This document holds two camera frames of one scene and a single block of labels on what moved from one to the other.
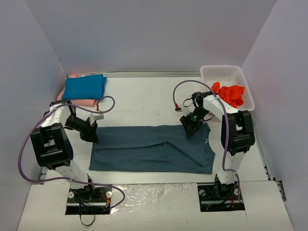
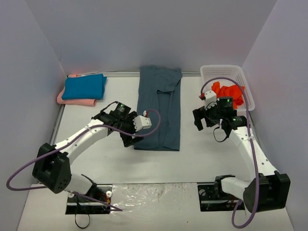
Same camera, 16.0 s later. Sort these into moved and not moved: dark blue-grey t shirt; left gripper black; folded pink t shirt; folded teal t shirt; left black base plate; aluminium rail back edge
Moved: left gripper black; dark blue-grey t shirt
Not moved: aluminium rail back edge; left black base plate; folded pink t shirt; folded teal t shirt
